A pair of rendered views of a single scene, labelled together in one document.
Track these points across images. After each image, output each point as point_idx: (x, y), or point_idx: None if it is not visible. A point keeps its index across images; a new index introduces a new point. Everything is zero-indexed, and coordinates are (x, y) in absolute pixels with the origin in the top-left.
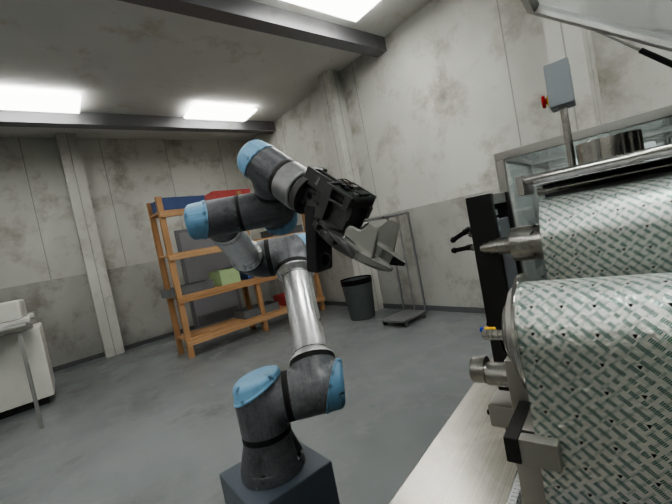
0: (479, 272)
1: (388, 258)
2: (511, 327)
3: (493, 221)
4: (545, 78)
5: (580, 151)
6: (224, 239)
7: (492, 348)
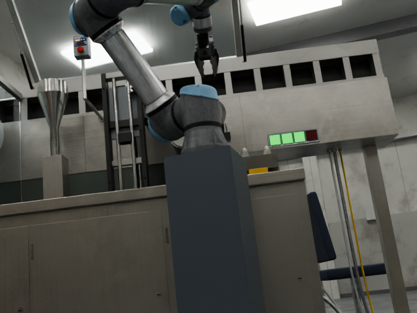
0: (141, 104)
1: (203, 72)
2: (223, 105)
3: None
4: (87, 41)
5: (56, 82)
6: (203, 4)
7: (144, 141)
